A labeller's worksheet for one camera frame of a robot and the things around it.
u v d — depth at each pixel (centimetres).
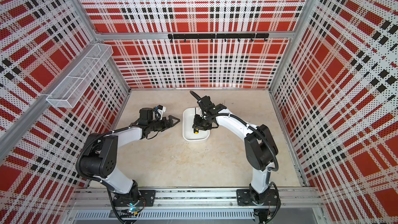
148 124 77
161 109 88
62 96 68
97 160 47
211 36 90
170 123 83
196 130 83
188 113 106
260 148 47
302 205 73
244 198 73
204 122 75
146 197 74
